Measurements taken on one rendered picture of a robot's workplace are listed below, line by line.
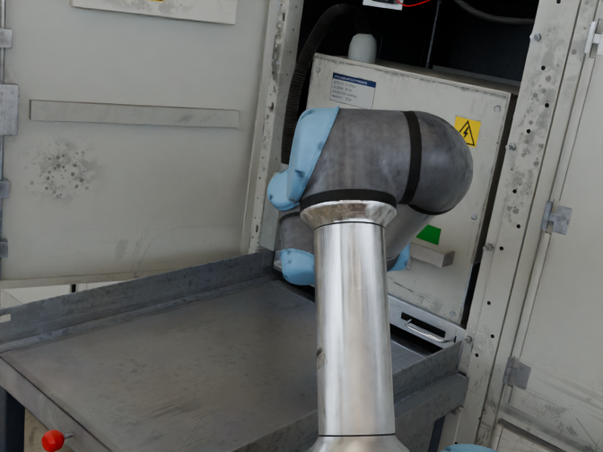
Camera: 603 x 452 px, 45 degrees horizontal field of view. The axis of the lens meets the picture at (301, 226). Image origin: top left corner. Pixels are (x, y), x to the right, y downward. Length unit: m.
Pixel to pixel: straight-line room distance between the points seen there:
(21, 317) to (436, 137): 0.86
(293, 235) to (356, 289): 0.43
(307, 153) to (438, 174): 0.16
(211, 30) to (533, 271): 0.85
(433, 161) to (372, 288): 0.17
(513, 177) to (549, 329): 0.28
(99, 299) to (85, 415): 0.35
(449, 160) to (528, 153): 0.48
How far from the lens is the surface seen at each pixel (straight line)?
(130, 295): 1.56
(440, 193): 0.91
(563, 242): 1.33
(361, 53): 1.66
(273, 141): 1.74
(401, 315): 1.60
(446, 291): 1.54
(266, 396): 1.31
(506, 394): 1.45
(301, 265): 1.22
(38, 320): 1.46
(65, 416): 1.25
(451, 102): 1.48
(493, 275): 1.43
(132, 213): 1.71
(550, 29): 1.35
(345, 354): 0.82
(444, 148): 0.89
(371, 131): 0.87
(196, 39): 1.67
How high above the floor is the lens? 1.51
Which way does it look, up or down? 17 degrees down
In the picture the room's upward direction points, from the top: 8 degrees clockwise
